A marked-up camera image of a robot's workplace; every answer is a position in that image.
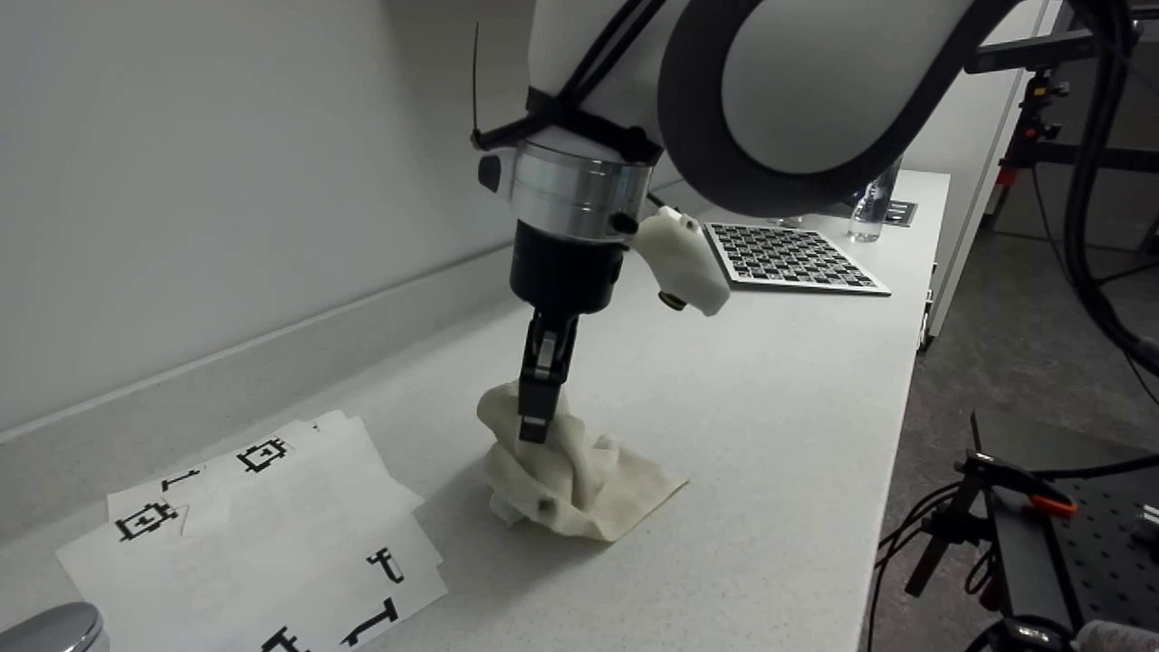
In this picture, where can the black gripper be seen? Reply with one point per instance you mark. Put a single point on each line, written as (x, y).
(568, 271)

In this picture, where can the beige cloth towel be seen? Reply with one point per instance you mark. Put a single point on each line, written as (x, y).
(604, 489)

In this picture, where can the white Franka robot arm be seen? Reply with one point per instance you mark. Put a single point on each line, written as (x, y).
(821, 84)

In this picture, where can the white paper sheet black markers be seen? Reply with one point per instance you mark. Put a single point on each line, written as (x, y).
(239, 590)
(311, 463)

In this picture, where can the checkerboard calibration board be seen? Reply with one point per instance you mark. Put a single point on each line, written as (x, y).
(797, 259)

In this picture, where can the black tripod stand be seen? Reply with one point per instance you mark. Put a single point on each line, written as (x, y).
(1028, 566)

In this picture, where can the silver metal object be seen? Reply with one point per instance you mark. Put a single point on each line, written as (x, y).
(49, 632)

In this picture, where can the black perforated breadboard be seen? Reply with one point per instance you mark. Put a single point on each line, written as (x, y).
(1117, 545)

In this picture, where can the black camera on stand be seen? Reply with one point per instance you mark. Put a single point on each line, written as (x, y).
(1064, 56)

